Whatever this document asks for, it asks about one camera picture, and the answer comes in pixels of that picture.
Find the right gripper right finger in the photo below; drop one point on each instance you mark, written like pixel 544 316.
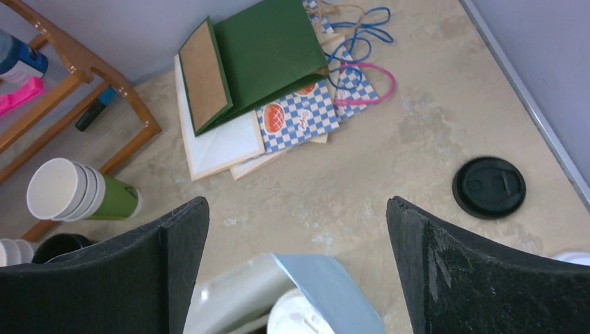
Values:
pixel 456 281

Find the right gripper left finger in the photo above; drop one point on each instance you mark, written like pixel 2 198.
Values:
pixel 140 281

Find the light blue paper bag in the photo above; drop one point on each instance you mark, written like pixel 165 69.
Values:
pixel 240 300

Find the white cup stack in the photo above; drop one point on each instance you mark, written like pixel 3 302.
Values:
pixel 16 251
pixel 65 190

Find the white cup lid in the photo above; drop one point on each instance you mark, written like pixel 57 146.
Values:
pixel 574 257
pixel 292 313

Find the black paper cup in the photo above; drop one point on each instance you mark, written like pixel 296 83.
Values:
pixel 60 244

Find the cream paper bag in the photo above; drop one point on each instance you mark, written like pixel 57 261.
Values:
pixel 216 143

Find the black blue marker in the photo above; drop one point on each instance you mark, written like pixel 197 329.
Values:
pixel 95 108

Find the checkered patterned paper bag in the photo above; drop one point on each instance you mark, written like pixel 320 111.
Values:
pixel 352 84

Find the right blue white jar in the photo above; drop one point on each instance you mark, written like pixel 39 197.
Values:
pixel 19 61

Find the green paper bag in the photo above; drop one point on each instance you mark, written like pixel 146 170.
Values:
pixel 268 51

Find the wooden shelf rack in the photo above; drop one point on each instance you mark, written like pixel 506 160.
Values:
pixel 83 67

